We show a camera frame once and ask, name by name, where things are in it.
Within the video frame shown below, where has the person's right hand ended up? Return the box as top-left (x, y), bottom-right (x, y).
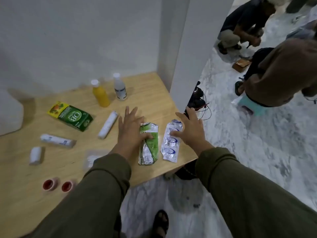
top-left (169, 106), bottom-right (215, 156)

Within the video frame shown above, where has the person's left hand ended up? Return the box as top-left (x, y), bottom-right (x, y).
top-left (111, 106), bottom-right (154, 163)

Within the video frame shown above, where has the speckled white gauze roll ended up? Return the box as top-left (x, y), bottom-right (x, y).
top-left (98, 111), bottom-right (119, 139)

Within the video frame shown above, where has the green foil sachet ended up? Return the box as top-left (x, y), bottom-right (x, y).
top-left (138, 122), bottom-right (159, 166)

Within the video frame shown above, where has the white blue sachet strip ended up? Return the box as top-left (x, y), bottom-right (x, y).
top-left (160, 119), bottom-right (184, 163)

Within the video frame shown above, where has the clear cotton swab pack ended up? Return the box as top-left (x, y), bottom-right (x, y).
top-left (83, 150), bottom-right (109, 171)

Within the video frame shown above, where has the white plastic bottle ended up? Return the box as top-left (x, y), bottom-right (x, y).
top-left (113, 72), bottom-right (128, 101)

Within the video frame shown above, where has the yellow liquid bottle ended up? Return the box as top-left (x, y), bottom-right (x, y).
top-left (90, 79), bottom-right (111, 108)

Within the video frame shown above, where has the green medicine box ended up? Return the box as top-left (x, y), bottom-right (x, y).
top-left (47, 101), bottom-right (93, 132)

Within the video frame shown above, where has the long blue print bandage roll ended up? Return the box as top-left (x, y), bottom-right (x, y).
top-left (40, 134), bottom-right (76, 148)

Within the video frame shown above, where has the red core tape roll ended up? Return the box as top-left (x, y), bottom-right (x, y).
top-left (61, 180), bottom-right (76, 193)
top-left (42, 178), bottom-right (59, 192)

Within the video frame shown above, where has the short blue print bandage roll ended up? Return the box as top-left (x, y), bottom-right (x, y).
top-left (29, 146), bottom-right (43, 166)

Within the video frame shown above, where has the white first aid box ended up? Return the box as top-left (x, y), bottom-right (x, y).
top-left (0, 90), bottom-right (24, 136)

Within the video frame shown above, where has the person's left forearm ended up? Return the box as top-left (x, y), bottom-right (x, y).
top-left (29, 153), bottom-right (132, 238)

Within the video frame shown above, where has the person's right forearm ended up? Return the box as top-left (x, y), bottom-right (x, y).
top-left (195, 147), bottom-right (317, 238)

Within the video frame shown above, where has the person's right black sandal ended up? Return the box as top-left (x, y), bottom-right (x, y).
top-left (151, 210), bottom-right (169, 238)

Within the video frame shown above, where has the wooden table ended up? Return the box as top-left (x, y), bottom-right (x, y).
top-left (0, 71), bottom-right (198, 238)

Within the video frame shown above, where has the teal plastic stool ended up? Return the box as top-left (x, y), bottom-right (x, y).
top-left (237, 95), bottom-right (273, 117)

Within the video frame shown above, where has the brown cardboard box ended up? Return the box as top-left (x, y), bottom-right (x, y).
top-left (232, 59), bottom-right (251, 72)

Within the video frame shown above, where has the black device with cables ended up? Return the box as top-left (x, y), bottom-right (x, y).
top-left (184, 81), bottom-right (212, 121)

